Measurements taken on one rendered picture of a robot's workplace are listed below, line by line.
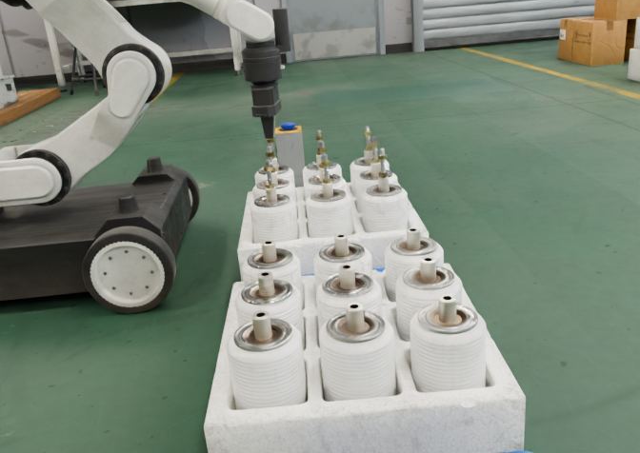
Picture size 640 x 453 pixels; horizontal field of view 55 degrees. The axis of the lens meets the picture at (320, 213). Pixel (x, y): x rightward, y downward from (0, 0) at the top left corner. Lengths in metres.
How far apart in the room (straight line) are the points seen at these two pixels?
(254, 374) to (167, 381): 0.46
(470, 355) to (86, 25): 1.14
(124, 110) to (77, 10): 0.24
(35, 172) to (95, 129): 0.17
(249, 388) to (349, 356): 0.13
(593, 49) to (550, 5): 2.07
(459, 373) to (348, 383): 0.14
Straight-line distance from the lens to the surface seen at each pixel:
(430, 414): 0.79
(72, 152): 1.62
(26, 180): 1.62
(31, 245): 1.53
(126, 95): 1.51
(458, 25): 6.54
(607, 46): 4.89
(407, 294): 0.88
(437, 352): 0.78
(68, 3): 1.55
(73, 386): 1.27
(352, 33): 6.37
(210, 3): 1.42
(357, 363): 0.77
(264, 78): 1.42
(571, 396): 1.13
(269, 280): 0.88
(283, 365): 0.77
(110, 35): 1.55
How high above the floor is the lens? 0.66
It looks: 20 degrees down
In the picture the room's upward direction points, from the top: 5 degrees counter-clockwise
